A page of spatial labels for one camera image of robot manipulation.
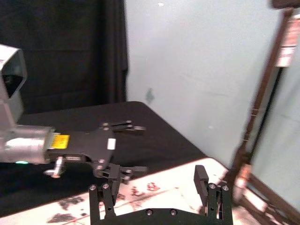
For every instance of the brown metal stand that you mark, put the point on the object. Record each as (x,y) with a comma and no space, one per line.
(262,89)

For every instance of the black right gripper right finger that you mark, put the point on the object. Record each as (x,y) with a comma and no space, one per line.
(201,185)

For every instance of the pale printed cardboard sheet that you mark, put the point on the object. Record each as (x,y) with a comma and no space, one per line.
(150,194)

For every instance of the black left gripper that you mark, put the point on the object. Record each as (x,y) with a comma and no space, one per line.
(91,145)

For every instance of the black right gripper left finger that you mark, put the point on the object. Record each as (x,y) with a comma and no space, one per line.
(112,187)

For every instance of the black hanging curtain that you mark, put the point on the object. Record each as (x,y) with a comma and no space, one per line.
(61,51)

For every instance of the black table cloth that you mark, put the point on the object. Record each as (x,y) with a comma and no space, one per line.
(150,147)

